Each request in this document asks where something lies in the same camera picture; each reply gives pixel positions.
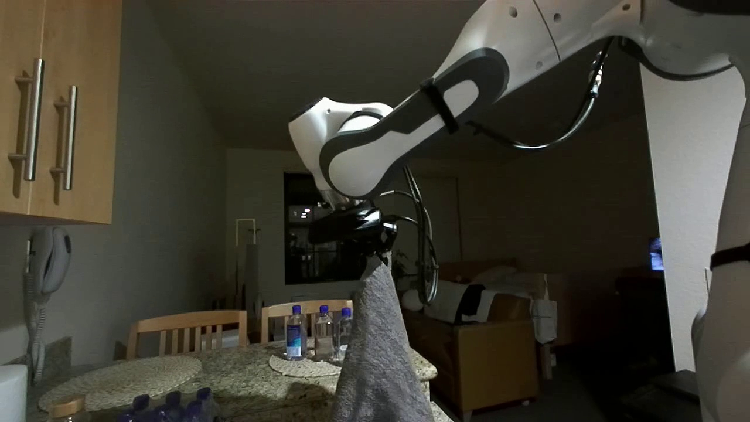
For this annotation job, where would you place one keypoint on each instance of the brown sofa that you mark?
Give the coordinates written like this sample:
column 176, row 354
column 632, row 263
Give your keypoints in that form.
column 501, row 274

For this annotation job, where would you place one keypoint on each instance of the white hanging bag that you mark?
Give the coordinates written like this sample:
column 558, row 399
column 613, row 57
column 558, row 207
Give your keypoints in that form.
column 545, row 320

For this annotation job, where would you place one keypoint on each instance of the white black bag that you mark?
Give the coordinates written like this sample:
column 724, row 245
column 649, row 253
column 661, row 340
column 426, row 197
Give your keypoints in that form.
column 454, row 300

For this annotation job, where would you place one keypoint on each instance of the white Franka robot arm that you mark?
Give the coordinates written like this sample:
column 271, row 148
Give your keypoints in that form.
column 366, row 161

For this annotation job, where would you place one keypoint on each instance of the light wooden chair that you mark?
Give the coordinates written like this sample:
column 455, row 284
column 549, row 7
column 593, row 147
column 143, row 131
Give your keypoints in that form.
column 273, row 313
column 189, row 320

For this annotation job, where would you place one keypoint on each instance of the light wooden wall cabinet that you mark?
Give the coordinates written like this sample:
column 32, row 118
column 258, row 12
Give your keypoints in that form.
column 86, row 47

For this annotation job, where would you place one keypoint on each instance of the dark window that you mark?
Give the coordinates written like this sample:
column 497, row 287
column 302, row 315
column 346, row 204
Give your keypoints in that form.
column 305, row 260

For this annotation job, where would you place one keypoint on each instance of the white tall frame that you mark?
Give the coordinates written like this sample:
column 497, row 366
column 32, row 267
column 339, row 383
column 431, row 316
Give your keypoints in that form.
column 250, row 265

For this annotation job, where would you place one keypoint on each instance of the wooden sideboard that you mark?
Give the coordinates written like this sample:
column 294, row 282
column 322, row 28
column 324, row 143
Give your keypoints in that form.
column 484, row 360

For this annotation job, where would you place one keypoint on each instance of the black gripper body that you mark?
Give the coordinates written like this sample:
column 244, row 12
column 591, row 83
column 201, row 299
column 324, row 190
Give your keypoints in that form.
column 342, row 225

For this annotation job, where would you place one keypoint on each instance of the grey wall outlet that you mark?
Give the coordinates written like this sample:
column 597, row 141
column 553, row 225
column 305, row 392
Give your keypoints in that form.
column 58, row 360

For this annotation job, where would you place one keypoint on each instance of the blue label water bottle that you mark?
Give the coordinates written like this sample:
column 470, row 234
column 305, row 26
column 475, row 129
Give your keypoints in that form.
column 342, row 332
column 294, row 336
column 324, row 336

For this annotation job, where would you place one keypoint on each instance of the round woven placemat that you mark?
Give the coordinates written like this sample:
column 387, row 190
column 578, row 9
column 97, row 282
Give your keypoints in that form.
column 295, row 366
column 119, row 383

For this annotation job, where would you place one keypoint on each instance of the grey towel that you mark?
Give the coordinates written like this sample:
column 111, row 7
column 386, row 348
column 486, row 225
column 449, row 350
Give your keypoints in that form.
column 382, row 352

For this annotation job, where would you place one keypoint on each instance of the glowing blue screen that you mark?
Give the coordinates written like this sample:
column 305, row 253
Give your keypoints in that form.
column 654, row 253

